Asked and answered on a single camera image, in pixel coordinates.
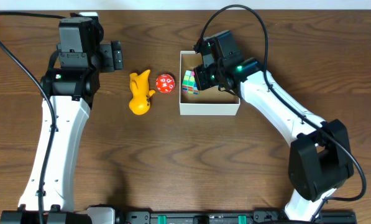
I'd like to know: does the yellow rubber duck toy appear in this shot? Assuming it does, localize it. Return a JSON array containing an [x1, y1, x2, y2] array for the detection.
[[129, 70, 156, 115]]

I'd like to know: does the multicoloured puzzle cube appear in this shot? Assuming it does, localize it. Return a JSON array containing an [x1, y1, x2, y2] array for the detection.
[[181, 70, 199, 95]]

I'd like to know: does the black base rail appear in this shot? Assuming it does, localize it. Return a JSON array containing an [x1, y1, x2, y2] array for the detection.
[[85, 203, 357, 224]]

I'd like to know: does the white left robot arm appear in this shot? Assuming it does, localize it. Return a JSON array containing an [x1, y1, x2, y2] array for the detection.
[[0, 12, 123, 223]]

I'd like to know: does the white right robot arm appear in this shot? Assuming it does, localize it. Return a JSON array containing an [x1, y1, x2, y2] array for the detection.
[[193, 30, 354, 221]]

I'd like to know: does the beige cardboard box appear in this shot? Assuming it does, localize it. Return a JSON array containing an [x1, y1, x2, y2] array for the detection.
[[178, 50, 240, 116]]

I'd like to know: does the red polyhedral die ball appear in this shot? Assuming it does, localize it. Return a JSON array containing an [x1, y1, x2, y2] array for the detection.
[[155, 73, 175, 93]]

